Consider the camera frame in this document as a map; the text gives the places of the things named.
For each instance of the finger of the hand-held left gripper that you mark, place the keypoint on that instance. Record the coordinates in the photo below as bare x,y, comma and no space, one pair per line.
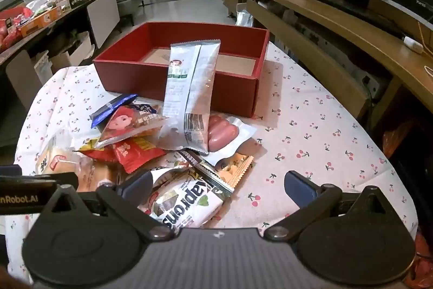
64,180

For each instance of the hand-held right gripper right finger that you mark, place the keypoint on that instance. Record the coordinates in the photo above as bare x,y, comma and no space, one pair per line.
299,188

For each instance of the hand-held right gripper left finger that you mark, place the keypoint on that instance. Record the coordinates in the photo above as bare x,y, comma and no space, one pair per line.
137,186

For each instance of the red cartoon snack packet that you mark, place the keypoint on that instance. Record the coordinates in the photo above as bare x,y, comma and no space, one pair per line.
125,124

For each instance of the dark purple snack packet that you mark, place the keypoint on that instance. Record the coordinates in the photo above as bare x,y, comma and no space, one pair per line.
108,111

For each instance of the vacuum-packed pink sausages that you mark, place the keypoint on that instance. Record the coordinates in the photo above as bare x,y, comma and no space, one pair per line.
220,136

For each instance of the silver green-label snack packet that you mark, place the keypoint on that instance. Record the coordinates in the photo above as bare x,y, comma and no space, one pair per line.
189,92

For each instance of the red cardboard box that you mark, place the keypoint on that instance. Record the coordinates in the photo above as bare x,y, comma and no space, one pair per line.
142,79

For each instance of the orange clear bread packet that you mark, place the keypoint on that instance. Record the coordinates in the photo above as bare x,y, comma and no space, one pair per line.
57,163

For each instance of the red yellow snack packet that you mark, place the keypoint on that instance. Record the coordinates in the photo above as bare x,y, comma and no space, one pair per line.
135,152

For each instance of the green white snack packet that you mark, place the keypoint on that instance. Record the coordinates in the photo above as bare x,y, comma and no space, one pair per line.
189,204

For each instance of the dark brown snack packet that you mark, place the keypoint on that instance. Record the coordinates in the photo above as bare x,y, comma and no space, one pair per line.
189,158

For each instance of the cherry print tablecloth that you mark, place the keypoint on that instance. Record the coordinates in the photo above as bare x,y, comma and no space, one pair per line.
321,126

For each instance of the orange gold snack packet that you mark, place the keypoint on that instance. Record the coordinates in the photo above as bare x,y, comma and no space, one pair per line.
236,168

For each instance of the orange plastic bag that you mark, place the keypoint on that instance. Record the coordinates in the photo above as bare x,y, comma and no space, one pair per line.
397,140

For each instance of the cardboard boxes under table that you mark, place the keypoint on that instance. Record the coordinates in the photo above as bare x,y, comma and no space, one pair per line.
71,52

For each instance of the red plastic bag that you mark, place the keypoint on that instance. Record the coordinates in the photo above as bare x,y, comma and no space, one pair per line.
423,262

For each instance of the long orange snack box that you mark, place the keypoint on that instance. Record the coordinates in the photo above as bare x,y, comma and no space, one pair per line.
42,21

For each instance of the pile of red packets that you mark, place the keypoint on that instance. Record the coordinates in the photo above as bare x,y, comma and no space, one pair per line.
10,28

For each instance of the dark side table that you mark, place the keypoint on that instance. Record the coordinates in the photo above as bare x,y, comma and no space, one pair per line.
101,14

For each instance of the wooden media cabinet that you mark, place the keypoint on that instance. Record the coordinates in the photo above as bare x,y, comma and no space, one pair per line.
338,21

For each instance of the black snack box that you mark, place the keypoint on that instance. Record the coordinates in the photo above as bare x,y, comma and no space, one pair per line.
77,0

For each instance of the silver foil bag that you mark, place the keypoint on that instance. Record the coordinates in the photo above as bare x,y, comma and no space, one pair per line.
244,16

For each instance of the white power adapter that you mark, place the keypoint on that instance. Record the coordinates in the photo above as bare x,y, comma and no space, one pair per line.
413,44

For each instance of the black soundbar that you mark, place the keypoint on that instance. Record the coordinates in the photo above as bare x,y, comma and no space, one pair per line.
338,3

